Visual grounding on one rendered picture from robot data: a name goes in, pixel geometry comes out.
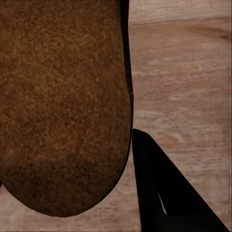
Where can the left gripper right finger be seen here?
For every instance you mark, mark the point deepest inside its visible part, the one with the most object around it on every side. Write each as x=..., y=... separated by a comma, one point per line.
x=167, y=201

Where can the sandal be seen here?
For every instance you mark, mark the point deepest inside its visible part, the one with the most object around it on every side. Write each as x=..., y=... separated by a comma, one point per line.
x=66, y=101

